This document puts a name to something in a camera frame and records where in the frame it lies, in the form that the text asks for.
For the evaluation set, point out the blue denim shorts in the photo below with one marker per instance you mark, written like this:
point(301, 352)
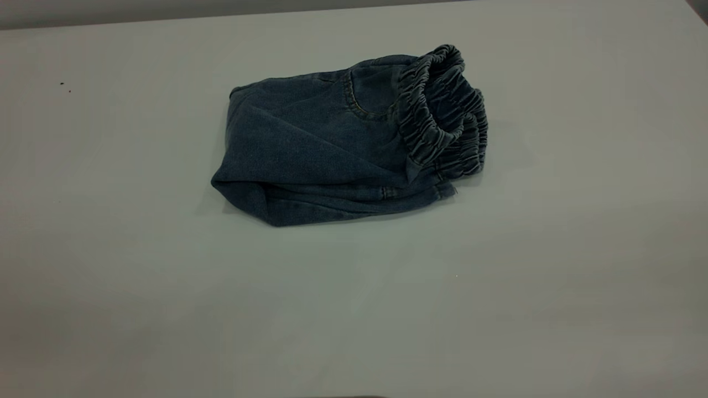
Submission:
point(310, 143)

